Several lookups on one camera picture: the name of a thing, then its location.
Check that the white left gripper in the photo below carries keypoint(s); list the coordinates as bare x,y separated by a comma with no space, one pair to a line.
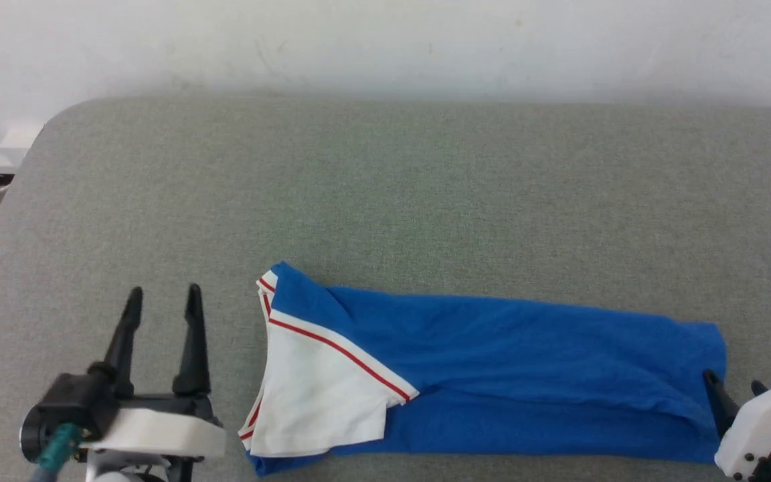
158,432

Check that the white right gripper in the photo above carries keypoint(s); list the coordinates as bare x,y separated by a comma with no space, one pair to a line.
763,422

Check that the blue jersey with white sleeves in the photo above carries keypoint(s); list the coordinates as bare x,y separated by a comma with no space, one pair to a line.
526,355

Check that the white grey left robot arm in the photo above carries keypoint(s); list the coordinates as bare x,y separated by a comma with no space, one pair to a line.
134,470

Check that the grey fabric sofa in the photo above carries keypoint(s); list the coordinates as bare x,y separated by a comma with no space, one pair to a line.
425,201

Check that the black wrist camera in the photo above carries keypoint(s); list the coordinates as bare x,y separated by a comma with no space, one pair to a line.
64,408

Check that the white wall box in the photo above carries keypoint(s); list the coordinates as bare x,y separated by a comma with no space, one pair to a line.
21,135

